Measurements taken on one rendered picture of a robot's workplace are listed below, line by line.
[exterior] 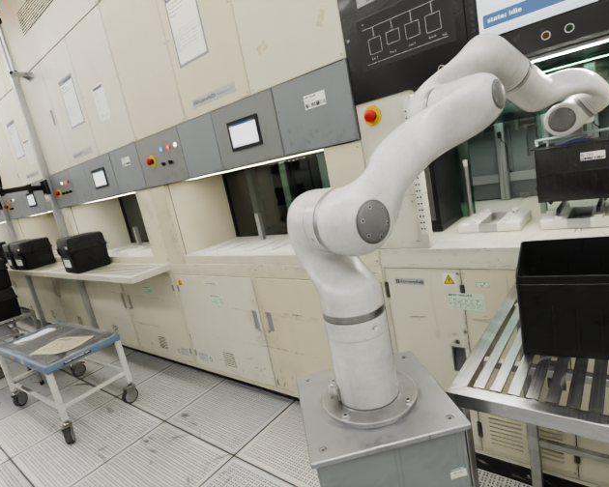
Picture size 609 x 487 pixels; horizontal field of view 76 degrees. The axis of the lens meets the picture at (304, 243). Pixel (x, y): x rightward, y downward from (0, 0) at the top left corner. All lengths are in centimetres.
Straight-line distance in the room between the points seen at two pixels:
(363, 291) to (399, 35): 93
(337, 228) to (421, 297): 92
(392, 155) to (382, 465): 54
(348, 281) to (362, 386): 20
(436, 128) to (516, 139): 140
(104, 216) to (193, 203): 150
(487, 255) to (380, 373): 72
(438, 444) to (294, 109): 126
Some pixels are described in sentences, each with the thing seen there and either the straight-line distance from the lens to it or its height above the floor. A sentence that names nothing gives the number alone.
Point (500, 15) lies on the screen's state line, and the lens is 132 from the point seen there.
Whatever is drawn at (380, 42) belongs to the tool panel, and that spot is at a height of 156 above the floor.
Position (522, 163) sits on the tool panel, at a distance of 222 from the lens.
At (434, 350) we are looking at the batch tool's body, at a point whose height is 47.
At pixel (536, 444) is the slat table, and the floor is 22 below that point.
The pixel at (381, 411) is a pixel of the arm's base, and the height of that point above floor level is 77.
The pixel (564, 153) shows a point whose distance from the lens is 148.
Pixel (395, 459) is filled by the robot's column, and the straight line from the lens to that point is 78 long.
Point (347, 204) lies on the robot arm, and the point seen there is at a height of 116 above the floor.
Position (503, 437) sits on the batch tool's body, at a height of 16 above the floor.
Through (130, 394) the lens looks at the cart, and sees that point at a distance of 285.
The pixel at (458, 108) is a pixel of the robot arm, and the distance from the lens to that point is 85.
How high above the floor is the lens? 123
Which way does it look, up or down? 11 degrees down
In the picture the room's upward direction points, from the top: 12 degrees counter-clockwise
